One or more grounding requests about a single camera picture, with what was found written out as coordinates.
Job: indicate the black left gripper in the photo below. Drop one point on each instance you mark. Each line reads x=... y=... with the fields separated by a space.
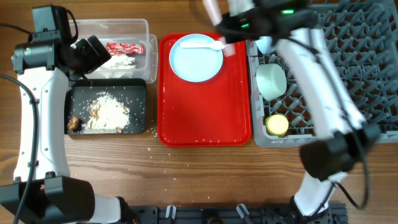
x=95 y=60

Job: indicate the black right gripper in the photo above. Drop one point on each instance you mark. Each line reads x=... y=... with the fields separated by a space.
x=226 y=30

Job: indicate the light blue bowl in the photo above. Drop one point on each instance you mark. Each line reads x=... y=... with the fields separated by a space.
x=266 y=44

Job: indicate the red snack wrapper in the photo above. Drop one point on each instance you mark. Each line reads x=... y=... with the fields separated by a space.
x=118 y=48

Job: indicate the white plastic spoon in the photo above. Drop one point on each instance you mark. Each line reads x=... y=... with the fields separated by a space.
x=215 y=45

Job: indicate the mint green bowl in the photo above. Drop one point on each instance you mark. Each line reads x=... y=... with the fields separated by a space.
x=271 y=81

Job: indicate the rice and food leftovers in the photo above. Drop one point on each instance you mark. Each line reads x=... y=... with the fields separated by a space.
x=103 y=115

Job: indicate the light blue plate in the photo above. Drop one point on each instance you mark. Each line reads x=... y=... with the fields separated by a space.
x=195 y=64

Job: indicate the yellow plastic cup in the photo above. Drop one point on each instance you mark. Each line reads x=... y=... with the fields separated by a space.
x=276 y=125

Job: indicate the white plastic fork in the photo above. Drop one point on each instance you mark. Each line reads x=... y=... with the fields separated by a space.
x=228 y=50

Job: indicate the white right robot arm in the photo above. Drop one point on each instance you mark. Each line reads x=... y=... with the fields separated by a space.
x=343 y=135

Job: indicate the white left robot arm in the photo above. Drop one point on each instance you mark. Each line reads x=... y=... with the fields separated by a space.
x=43 y=190

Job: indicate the grey dishwasher rack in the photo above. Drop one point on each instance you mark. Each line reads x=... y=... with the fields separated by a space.
x=362 y=39

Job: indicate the clear plastic bin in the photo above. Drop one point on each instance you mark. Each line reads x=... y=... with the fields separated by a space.
x=124 y=31

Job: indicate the black plastic tray bin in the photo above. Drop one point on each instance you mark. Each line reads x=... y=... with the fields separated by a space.
x=130 y=91

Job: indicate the red serving tray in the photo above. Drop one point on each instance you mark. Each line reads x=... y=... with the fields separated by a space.
x=212 y=113

